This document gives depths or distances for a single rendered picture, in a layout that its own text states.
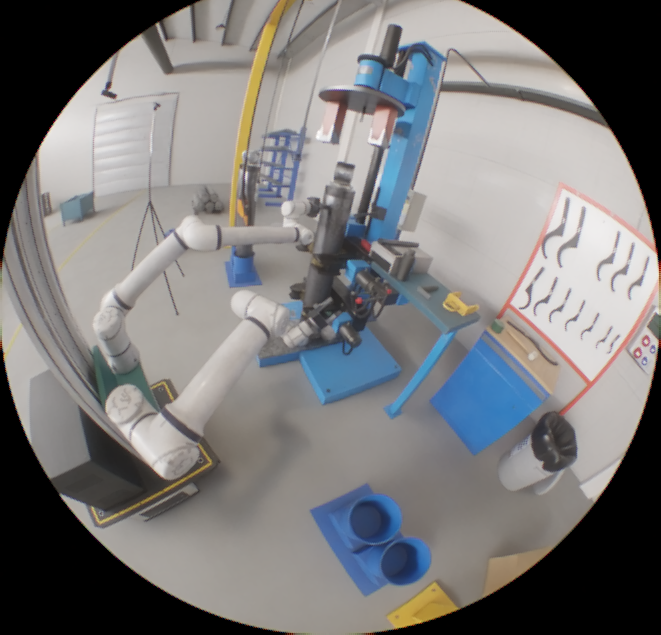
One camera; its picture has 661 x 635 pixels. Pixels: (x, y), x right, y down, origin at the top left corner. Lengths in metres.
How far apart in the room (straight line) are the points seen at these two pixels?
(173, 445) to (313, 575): 1.23
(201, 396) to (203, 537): 1.15
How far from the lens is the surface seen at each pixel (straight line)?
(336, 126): 1.75
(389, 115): 1.55
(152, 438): 0.75
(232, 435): 1.77
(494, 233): 3.04
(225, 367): 0.75
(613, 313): 2.87
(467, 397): 2.08
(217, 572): 1.71
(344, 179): 1.60
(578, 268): 2.81
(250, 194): 2.71
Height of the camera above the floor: 1.63
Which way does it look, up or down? 34 degrees down
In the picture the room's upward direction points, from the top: 14 degrees clockwise
